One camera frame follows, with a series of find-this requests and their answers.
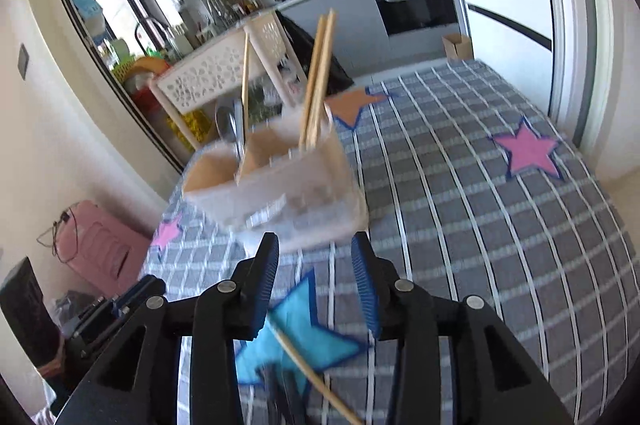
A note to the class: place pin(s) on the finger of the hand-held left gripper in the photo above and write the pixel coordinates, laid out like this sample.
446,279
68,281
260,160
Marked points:
137,297

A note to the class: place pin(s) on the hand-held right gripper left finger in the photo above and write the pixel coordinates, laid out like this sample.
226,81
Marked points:
266,285

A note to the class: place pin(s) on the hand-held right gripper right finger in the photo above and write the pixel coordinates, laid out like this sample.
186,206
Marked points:
365,290

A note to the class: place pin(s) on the pale pink plastic utensil holder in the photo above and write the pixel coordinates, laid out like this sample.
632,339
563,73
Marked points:
280,190

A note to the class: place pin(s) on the dark metal spoon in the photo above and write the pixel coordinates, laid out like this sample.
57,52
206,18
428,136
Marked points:
225,122
240,125
282,400

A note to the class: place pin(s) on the pink suitcase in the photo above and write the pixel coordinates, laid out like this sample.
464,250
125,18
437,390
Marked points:
100,245

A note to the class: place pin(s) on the black box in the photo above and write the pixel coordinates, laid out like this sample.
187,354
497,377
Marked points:
25,305

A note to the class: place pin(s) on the grey checked star tablecloth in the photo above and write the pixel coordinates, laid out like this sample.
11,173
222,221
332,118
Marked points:
450,230

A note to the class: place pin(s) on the cream perforated basket cart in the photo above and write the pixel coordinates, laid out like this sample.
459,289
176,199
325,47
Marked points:
210,77

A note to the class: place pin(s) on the dark cloth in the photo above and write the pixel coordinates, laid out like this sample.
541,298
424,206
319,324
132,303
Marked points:
295,40

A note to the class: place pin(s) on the small cardboard box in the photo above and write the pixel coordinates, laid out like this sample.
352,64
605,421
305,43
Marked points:
457,49

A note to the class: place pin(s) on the curved kitchen faucet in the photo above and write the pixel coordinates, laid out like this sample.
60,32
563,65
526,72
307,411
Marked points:
142,25

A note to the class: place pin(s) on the black built-in oven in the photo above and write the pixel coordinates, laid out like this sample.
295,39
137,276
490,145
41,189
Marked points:
415,10

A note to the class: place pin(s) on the grey wall switch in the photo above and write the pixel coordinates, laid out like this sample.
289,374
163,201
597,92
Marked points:
23,62

